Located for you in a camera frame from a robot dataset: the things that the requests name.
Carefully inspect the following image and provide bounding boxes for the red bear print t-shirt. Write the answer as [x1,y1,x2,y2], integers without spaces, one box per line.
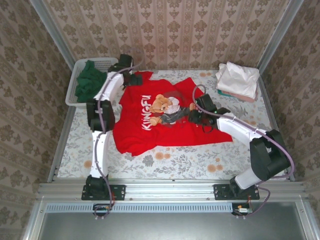
[112,70,234,157]

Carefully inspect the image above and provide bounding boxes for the stack of folded clothes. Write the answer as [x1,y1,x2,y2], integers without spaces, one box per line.
[215,61,261,100]

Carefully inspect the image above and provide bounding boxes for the crumpled green t-shirt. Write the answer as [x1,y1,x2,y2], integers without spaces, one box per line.
[75,60,108,103]

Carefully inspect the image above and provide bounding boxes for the folded pink t-shirt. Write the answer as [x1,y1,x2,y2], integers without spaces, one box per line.
[222,88,258,103]

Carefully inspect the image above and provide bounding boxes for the floral print tablecloth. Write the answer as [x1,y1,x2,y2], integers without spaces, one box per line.
[57,69,287,180]

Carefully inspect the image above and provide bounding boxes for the white plastic laundry basket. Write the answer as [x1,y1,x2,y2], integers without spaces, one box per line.
[65,57,120,109]

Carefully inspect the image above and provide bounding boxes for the small connector board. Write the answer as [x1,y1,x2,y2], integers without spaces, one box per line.
[93,203,112,217]
[232,203,253,216]

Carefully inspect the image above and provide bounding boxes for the grey metal panel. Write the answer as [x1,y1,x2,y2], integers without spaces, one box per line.
[38,212,307,240]

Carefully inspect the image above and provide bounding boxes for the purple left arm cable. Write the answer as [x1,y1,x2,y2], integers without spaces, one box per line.
[91,47,146,221]

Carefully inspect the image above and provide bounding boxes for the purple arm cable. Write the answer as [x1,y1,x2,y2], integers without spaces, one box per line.
[91,47,146,221]
[192,84,296,218]

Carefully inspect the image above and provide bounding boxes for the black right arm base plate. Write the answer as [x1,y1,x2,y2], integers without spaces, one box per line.
[213,183,260,201]

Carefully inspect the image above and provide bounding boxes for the aluminium frame cross rail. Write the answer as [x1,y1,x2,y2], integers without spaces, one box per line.
[37,178,308,201]

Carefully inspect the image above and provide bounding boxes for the aluminium frame post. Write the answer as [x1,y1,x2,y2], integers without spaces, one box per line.
[257,0,305,73]
[28,0,76,72]

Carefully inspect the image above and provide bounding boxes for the grey slotted cable duct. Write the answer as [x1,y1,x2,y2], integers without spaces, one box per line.
[46,202,233,213]

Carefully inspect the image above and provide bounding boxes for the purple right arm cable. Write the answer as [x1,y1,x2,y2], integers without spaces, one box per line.
[192,84,296,218]

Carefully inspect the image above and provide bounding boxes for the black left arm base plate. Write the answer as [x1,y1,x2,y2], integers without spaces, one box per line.
[81,184,126,201]

